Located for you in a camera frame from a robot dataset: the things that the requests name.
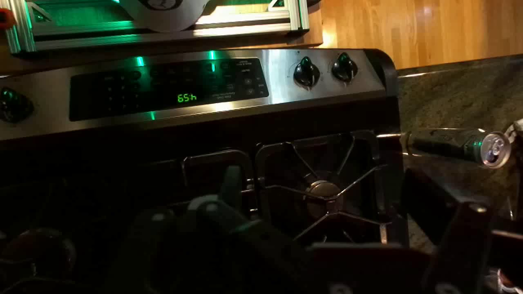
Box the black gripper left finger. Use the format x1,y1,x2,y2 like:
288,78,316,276
103,209,179,294

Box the black frying pan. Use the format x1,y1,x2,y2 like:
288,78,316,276
187,194,318,294

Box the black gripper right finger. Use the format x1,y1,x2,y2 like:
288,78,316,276
422,201,492,294

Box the black stove knob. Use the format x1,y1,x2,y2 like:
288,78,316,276
0,87,36,124
332,52,360,83
293,55,322,88

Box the black gas stove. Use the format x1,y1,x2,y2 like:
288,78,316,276
0,47,407,294

